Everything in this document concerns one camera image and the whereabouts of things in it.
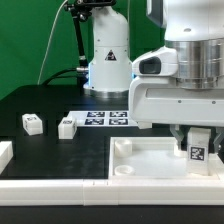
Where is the white square tabletop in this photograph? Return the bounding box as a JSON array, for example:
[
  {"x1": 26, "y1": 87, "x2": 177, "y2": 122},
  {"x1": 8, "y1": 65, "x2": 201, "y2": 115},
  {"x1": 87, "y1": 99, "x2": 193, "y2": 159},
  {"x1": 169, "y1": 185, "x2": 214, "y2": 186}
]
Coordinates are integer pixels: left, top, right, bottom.
[{"x1": 108, "y1": 137, "x2": 224, "y2": 181}]

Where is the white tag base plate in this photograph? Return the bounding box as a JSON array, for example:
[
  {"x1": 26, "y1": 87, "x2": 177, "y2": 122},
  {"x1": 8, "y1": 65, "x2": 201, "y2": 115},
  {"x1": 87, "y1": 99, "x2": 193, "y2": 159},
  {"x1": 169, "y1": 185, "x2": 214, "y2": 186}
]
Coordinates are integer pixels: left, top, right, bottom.
[{"x1": 68, "y1": 110, "x2": 137, "y2": 127}]

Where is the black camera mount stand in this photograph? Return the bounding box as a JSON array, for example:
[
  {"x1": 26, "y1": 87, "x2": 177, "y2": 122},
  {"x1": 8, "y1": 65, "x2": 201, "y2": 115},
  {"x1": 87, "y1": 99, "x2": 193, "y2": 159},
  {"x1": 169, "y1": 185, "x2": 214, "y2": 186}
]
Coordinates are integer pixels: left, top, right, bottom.
[{"x1": 64, "y1": 0, "x2": 117, "y2": 73}]

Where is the white obstacle fence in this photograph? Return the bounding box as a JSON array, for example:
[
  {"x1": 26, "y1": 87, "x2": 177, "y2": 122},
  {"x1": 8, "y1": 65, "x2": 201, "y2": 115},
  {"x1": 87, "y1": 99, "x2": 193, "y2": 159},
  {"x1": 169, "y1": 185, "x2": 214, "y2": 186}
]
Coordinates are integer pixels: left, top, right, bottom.
[{"x1": 0, "y1": 139, "x2": 224, "y2": 207}]

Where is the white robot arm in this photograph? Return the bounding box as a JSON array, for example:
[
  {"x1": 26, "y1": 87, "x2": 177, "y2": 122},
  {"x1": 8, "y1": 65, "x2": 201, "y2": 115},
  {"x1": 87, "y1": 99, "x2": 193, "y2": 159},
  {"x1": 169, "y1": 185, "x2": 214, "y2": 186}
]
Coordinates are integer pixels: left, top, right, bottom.
[{"x1": 129, "y1": 0, "x2": 224, "y2": 147}]

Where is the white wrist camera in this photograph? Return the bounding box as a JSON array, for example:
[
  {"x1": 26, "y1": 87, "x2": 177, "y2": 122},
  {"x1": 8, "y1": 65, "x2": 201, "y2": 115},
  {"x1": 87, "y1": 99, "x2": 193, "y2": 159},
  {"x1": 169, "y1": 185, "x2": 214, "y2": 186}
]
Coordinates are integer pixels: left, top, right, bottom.
[{"x1": 132, "y1": 46, "x2": 178, "y2": 77}]

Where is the black cable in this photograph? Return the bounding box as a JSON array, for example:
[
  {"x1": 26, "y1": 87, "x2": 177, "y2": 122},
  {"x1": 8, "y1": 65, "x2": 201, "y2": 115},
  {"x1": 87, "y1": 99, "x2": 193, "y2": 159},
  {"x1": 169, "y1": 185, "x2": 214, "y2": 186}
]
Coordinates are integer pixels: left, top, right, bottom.
[{"x1": 43, "y1": 68, "x2": 89, "y2": 86}]

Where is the white cable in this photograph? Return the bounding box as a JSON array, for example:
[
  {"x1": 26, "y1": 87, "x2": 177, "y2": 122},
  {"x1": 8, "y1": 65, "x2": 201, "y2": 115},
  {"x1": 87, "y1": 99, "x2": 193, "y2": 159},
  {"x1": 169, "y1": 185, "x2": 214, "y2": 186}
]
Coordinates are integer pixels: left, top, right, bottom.
[{"x1": 37, "y1": 0, "x2": 69, "y2": 86}]

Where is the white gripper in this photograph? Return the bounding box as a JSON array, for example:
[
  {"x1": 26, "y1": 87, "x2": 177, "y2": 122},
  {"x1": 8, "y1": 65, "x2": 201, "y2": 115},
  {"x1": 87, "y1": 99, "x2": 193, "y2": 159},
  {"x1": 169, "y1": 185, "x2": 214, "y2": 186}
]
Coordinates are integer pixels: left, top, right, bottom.
[{"x1": 128, "y1": 76, "x2": 224, "y2": 152}]

